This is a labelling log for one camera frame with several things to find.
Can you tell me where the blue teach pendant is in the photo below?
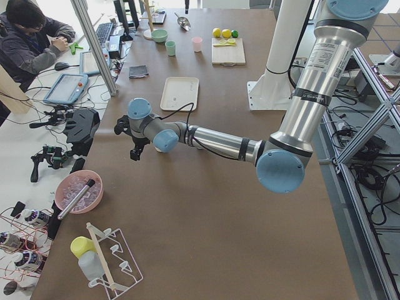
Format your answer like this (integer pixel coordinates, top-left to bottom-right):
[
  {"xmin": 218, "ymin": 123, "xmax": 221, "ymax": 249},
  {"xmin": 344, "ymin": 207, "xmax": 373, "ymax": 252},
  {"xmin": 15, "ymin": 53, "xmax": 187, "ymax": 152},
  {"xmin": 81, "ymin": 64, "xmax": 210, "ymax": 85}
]
[{"xmin": 43, "ymin": 74, "xmax": 89, "ymax": 104}]

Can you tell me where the whole lemon near board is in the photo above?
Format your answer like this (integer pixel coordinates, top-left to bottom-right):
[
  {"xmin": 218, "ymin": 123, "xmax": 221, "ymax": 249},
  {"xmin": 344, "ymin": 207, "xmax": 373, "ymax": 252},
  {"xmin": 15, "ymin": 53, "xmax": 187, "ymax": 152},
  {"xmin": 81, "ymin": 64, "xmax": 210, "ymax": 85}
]
[{"xmin": 212, "ymin": 27, "xmax": 221, "ymax": 38}]

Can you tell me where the black plastic housing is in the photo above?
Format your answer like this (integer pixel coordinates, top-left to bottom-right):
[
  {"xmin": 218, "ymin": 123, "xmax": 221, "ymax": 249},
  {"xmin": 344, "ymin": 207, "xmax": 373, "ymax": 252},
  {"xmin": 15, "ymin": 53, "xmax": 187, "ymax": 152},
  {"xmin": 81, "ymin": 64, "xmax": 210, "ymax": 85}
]
[{"xmin": 63, "ymin": 109, "xmax": 100, "ymax": 156}]

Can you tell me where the metal scoop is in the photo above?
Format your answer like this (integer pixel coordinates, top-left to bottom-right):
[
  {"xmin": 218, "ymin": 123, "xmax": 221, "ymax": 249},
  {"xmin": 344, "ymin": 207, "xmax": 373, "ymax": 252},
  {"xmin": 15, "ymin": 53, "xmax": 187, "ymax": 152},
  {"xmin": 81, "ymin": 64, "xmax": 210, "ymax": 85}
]
[{"xmin": 174, "ymin": 12, "xmax": 191, "ymax": 31}]

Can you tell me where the cream rabbit tray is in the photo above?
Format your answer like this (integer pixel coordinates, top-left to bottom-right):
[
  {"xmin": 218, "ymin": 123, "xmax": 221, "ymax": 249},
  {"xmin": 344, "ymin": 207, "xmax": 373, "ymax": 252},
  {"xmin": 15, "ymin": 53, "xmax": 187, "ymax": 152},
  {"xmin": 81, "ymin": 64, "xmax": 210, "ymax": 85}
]
[{"xmin": 160, "ymin": 77, "xmax": 199, "ymax": 111}]

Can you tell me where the yellow plastic knife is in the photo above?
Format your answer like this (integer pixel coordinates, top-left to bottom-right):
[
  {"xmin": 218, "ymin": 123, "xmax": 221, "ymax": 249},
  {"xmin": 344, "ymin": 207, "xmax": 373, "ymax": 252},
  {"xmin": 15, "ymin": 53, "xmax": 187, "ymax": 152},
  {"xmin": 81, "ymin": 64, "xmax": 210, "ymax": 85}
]
[{"xmin": 212, "ymin": 43, "xmax": 236, "ymax": 47}]

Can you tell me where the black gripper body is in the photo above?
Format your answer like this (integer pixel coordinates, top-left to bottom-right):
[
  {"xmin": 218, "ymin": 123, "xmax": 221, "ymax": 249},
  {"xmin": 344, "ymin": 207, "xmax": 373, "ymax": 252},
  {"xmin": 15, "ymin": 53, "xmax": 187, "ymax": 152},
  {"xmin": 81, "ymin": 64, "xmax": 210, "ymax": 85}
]
[{"xmin": 114, "ymin": 115, "xmax": 150, "ymax": 147}]

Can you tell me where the seated person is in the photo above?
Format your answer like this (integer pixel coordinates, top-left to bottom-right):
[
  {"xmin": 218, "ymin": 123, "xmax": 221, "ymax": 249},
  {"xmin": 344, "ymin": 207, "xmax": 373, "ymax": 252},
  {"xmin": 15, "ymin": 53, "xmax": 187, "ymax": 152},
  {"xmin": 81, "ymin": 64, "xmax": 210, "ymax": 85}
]
[{"xmin": 1, "ymin": 1, "xmax": 76, "ymax": 91}]

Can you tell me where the green lime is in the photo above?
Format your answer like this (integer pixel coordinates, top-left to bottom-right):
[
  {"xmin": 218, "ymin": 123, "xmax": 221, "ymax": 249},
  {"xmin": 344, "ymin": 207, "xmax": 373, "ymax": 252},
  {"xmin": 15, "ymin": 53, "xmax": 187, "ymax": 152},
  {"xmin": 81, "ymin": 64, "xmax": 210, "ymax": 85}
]
[{"xmin": 231, "ymin": 30, "xmax": 239, "ymax": 38}]

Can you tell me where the computer mouse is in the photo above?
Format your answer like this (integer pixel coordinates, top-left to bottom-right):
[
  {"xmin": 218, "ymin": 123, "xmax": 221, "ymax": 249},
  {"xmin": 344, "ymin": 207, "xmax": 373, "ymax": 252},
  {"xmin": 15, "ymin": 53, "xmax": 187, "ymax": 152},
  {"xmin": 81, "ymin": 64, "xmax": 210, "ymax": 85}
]
[{"xmin": 54, "ymin": 62, "xmax": 70, "ymax": 71}]

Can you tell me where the white wire drying rack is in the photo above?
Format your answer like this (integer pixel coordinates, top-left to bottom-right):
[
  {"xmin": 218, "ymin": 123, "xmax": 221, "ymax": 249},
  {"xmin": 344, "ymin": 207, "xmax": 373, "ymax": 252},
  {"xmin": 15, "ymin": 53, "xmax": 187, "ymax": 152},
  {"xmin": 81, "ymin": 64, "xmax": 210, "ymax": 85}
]
[{"xmin": 88, "ymin": 228, "xmax": 144, "ymax": 299}]

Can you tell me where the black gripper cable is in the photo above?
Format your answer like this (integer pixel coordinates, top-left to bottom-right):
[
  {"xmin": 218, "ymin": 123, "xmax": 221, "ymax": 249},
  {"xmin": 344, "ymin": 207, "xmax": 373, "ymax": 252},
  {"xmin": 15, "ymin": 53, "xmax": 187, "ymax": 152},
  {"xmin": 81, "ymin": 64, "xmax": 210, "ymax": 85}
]
[{"xmin": 159, "ymin": 102, "xmax": 219, "ymax": 154}]

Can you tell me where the small labelled bottle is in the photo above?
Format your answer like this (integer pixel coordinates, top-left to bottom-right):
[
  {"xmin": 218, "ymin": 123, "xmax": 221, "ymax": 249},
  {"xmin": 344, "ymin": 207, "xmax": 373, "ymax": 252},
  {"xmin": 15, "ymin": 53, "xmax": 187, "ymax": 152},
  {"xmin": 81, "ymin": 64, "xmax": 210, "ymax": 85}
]
[{"xmin": 21, "ymin": 209, "xmax": 50, "ymax": 228}]

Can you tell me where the green bowl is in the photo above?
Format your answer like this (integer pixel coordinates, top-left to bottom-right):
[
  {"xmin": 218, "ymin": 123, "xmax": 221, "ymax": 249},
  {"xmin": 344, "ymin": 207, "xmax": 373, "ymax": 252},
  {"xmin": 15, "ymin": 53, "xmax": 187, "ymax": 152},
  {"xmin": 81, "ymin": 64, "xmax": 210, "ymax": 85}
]
[{"xmin": 151, "ymin": 29, "xmax": 168, "ymax": 43}]

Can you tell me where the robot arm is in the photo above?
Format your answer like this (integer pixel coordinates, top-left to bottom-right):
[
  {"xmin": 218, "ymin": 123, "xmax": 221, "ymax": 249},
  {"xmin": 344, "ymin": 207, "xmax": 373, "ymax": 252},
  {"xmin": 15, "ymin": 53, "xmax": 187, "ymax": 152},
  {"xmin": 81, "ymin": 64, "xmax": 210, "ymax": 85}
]
[{"xmin": 114, "ymin": 1, "xmax": 386, "ymax": 193}]

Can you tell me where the green plastic cup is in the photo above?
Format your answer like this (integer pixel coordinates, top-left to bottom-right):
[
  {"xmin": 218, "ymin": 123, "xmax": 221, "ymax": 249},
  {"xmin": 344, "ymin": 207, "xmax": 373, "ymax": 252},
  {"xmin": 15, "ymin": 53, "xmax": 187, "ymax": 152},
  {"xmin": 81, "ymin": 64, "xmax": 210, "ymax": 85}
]
[{"xmin": 165, "ymin": 41, "xmax": 176, "ymax": 56}]

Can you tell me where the pink bowl with ice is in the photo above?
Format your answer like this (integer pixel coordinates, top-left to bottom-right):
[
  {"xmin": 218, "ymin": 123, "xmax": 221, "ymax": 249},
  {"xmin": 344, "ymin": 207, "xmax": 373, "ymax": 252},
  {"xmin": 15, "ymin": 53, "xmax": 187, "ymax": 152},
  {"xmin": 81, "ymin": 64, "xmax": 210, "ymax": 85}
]
[{"xmin": 55, "ymin": 170, "xmax": 104, "ymax": 214}]

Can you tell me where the pink plastic cup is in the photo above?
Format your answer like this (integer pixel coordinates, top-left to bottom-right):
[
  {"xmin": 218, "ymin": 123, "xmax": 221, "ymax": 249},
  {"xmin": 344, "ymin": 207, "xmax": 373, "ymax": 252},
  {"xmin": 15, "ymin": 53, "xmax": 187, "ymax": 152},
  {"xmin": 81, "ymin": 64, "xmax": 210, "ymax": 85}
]
[{"xmin": 191, "ymin": 36, "xmax": 203, "ymax": 53}]

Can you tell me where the aluminium post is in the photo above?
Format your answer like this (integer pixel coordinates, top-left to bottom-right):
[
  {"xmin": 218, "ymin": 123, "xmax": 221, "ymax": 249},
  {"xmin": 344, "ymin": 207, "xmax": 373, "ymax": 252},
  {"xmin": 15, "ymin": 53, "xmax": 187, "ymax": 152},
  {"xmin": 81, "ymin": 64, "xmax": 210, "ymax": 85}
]
[{"xmin": 71, "ymin": 0, "xmax": 118, "ymax": 97}]

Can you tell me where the yellow cap plastic bottle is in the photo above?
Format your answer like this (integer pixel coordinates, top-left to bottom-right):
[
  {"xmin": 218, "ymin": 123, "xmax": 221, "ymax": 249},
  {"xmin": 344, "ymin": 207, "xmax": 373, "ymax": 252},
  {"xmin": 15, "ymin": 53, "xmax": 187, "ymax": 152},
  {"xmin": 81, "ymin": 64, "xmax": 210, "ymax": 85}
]
[{"xmin": 70, "ymin": 236, "xmax": 105, "ymax": 281}]

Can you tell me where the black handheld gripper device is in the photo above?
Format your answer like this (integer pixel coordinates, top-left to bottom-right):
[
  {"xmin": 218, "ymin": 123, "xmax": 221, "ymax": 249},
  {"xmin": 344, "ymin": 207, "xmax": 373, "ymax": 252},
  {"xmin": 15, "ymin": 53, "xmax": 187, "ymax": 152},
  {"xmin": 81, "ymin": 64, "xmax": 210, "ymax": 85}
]
[{"xmin": 30, "ymin": 145, "xmax": 73, "ymax": 183}]

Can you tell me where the aluminium frame truss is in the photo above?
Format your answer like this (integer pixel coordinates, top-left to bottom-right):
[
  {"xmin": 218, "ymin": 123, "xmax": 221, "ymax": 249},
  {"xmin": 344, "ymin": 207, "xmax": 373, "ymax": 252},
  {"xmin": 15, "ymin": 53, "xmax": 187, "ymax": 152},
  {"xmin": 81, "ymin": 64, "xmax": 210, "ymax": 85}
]
[{"xmin": 318, "ymin": 41, "xmax": 399, "ymax": 299}]

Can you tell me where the metal rod black tip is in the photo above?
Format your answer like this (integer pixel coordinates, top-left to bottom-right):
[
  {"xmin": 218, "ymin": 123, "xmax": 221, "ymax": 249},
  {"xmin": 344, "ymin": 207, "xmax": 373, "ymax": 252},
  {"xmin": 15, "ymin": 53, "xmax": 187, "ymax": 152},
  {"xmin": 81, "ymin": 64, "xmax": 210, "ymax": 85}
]
[{"xmin": 57, "ymin": 179, "xmax": 96, "ymax": 220}]

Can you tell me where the wooden stand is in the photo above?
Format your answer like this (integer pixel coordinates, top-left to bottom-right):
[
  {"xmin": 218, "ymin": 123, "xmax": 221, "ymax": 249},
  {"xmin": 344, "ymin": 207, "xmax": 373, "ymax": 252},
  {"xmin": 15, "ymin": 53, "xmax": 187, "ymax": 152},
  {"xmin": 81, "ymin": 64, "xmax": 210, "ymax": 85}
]
[{"xmin": 140, "ymin": 0, "xmax": 154, "ymax": 40}]

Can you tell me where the black keyboard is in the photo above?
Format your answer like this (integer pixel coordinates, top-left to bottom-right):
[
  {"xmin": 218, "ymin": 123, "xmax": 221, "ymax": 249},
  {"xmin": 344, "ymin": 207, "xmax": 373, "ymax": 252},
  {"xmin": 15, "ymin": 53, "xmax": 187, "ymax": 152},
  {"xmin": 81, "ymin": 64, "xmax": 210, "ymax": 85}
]
[{"xmin": 95, "ymin": 22, "xmax": 113, "ymax": 45}]

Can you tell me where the wooden cutting board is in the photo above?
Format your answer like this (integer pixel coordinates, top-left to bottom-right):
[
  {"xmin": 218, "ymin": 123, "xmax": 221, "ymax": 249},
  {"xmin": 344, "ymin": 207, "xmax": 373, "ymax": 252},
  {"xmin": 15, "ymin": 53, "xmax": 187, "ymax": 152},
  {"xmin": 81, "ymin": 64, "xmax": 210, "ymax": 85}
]
[{"xmin": 211, "ymin": 37, "xmax": 246, "ymax": 66}]

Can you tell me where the wooden stick on rack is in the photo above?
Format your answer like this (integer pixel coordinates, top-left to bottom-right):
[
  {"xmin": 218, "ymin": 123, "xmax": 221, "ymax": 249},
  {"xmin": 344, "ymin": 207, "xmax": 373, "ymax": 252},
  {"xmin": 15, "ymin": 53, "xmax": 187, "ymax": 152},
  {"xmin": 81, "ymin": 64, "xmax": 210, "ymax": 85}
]
[{"xmin": 86, "ymin": 222, "xmax": 116, "ymax": 291}]

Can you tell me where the grey folded cloth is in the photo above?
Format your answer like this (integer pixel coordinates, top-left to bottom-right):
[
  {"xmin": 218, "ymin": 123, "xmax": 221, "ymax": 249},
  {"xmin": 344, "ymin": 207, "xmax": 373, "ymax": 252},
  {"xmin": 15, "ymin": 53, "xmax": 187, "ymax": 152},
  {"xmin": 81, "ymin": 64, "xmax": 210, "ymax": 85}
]
[{"xmin": 129, "ymin": 65, "xmax": 149, "ymax": 79}]

